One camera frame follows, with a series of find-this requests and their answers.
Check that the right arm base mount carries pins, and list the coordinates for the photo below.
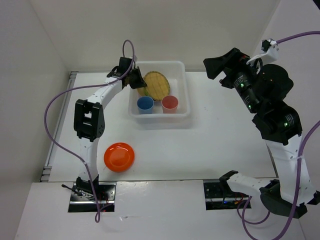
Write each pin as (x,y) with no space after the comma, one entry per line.
(218,199)

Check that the round bamboo woven plate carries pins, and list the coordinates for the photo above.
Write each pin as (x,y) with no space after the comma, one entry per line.
(158,85)

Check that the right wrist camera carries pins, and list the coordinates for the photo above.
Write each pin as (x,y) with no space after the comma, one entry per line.
(267,48)

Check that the beige bear print plate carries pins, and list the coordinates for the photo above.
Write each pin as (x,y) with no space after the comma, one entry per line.
(143,92)

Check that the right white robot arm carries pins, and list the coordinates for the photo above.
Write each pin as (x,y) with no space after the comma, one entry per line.
(262,85)

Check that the blue plastic cup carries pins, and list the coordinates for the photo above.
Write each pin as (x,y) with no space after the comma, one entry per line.
(145,105)

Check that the orange plastic plate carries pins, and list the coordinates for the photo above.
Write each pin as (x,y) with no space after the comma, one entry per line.
(119,157)

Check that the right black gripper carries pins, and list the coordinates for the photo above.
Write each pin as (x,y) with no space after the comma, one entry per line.
(232,62)

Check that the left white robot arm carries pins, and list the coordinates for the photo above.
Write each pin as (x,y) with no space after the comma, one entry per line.
(89,120)

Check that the pink plastic cup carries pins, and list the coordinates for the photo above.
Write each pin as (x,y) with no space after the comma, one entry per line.
(169,104)

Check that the white plastic bin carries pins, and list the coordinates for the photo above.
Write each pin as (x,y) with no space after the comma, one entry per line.
(175,73)

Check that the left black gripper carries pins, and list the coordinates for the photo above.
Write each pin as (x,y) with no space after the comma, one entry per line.
(140,83)

